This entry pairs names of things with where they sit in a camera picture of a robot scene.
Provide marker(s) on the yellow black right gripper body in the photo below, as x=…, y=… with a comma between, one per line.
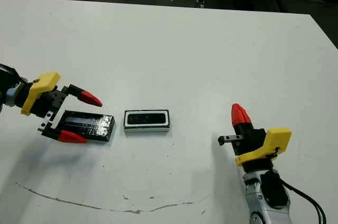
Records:
x=253, y=142

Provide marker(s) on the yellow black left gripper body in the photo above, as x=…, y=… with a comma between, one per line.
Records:
x=39, y=89

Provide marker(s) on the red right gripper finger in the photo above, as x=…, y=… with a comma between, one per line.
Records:
x=247, y=122
x=236, y=115

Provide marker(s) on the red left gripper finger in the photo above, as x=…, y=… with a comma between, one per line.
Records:
x=70, y=136
x=88, y=98

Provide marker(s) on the black taped box lid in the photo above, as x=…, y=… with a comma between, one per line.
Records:
x=89, y=126

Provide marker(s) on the slim black camera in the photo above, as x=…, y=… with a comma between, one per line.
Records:
x=145, y=118

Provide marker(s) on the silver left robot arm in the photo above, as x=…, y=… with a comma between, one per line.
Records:
x=11, y=97

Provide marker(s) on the white camera box base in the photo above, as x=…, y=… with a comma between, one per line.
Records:
x=145, y=129

